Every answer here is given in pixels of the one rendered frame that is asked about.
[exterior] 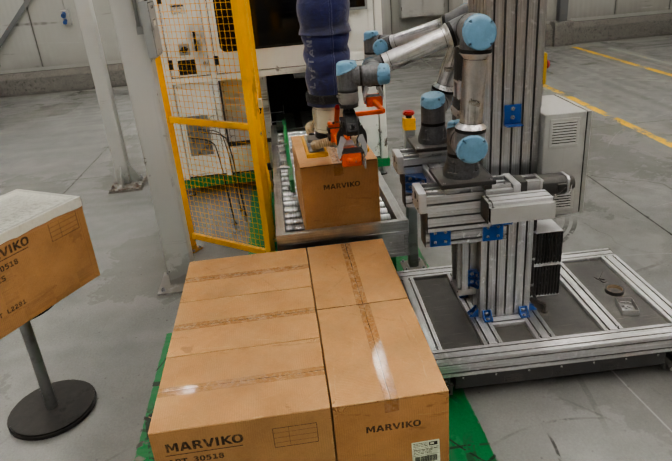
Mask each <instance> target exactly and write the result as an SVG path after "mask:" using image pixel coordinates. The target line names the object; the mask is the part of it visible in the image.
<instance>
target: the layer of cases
mask: <svg viewBox="0 0 672 461"><path fill-rule="evenodd" d="M307 254H308V257H307ZM308 263H309V264H308ZM148 437H149V441H150V445H151V448H152V452H153V456H154V460H155V461H449V390H448V388H447V386H446V383H445V381H444V379H443V376H442V374H441V372H440V370H439V367H438V365H437V363H436V360H435V358H434V356H433V354H432V351H431V349H430V347H429V344H428V342H427V340H426V338H425V335H424V333H423V331H422V328H421V326H420V324H419V322H418V319H417V317H416V315H415V312H414V310H413V308H412V306H411V303H410V301H409V299H408V296H407V294H406V292H405V290H404V287H403V285H402V283H401V280H400V278H399V276H398V273H397V271H396V269H395V267H394V264H393V262H392V260H391V257H390V255H389V253H388V251H387V248H386V246H385V244H384V241H383V239H382V238H381V239H373V240H365V241H357V242H349V243H341V244H332V245H324V246H316V247H308V248H307V251H306V248H300V249H291V250H283V251H275V252H267V253H259V254H251V255H242V256H234V257H226V258H218V259H210V260H202V261H193V262H190V263H189V267H188V271H187V275H186V279H185V284H184V288H183V292H182V296H181V300H180V304H179V308H178V312H177V316H176V320H175V324H174V328H173V333H172V337H171V341H170V345H169V349H168V353H167V357H166V361H165V365H164V369H163V373H162V377H161V382H160V386H159V390H158V394H157V398H156V402H155V406H154V410H153V414H152V418H151V422H150V426H149V431H148Z"/></svg>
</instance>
